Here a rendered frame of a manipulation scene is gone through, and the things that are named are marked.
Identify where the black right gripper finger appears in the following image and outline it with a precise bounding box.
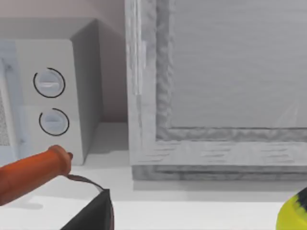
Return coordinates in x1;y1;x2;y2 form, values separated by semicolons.
60;188;115;230

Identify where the small microwave knob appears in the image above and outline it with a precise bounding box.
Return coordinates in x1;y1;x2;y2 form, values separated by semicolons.
38;108;70;137

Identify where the pale microwave oven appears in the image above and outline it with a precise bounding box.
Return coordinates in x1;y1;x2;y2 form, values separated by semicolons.
0;18;128;166

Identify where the large microwave knob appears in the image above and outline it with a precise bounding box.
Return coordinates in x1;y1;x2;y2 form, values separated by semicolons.
33;67;66;99

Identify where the yellow and black object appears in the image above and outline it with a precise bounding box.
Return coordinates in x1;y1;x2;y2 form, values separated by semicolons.
276;186;307;230

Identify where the orange handled tool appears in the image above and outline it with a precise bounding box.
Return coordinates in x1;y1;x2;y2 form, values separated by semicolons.
0;144;104;207

